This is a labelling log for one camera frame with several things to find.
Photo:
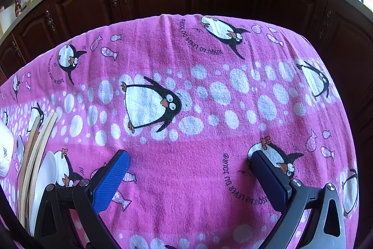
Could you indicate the thick wooden stick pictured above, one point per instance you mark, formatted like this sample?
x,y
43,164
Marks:
x,y
46,139

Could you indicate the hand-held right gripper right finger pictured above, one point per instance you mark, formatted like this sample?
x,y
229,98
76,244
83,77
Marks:
x,y
268,179

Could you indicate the white spoon head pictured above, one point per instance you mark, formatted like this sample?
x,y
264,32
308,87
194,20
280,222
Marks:
x,y
46,170

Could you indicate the pink penguin print blanket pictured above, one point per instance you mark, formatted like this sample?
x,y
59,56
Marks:
x,y
189,193

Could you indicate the wooden chopstick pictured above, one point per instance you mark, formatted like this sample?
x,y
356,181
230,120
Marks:
x,y
40,138

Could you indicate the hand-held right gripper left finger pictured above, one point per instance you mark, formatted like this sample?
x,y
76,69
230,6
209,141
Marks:
x,y
112,179

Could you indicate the metal spoon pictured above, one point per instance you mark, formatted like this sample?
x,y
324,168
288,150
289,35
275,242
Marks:
x,y
19,148

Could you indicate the red label bottle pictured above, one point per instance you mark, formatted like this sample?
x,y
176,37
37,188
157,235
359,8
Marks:
x,y
19,5

